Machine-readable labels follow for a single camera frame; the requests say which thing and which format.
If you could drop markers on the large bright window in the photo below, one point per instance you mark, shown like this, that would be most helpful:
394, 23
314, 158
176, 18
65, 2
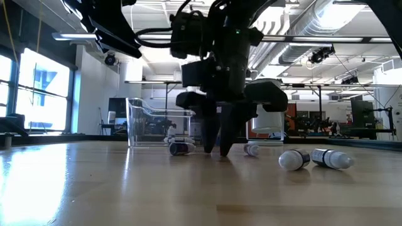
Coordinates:
44, 91
4, 84

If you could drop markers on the large pink food colouring bottle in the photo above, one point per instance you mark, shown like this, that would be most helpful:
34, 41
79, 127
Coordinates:
194, 127

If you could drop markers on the black aluminium table frame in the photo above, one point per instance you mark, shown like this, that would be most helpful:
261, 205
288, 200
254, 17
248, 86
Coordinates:
63, 138

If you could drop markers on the small food colouring bottle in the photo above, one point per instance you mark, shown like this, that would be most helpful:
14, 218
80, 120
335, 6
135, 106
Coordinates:
292, 160
252, 150
333, 158
180, 140
180, 148
171, 131

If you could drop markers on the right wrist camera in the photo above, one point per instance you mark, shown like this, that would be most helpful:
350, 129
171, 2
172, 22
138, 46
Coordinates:
198, 74

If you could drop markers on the clear plastic container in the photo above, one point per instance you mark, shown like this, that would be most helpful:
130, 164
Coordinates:
141, 125

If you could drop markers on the orange wall panel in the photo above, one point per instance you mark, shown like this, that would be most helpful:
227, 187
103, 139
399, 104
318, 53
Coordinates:
291, 120

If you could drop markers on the black robot workstation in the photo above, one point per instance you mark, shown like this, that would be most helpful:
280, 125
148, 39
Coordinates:
364, 119

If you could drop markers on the black monitor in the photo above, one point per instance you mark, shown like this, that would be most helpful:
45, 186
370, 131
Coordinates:
117, 108

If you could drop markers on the black round ceiling speaker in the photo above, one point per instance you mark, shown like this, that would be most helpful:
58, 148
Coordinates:
110, 59

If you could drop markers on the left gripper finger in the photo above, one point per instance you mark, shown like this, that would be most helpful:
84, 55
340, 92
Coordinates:
116, 45
122, 33

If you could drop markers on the white cylindrical canister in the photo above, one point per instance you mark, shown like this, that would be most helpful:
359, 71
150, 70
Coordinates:
267, 123

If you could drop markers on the silver ribbed air duct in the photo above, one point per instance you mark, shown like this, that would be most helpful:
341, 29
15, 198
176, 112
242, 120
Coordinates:
314, 19

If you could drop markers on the black ceiling-hung camera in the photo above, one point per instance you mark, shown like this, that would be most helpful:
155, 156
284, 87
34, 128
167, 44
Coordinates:
320, 55

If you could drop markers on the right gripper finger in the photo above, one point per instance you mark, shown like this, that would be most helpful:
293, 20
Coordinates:
229, 132
209, 132

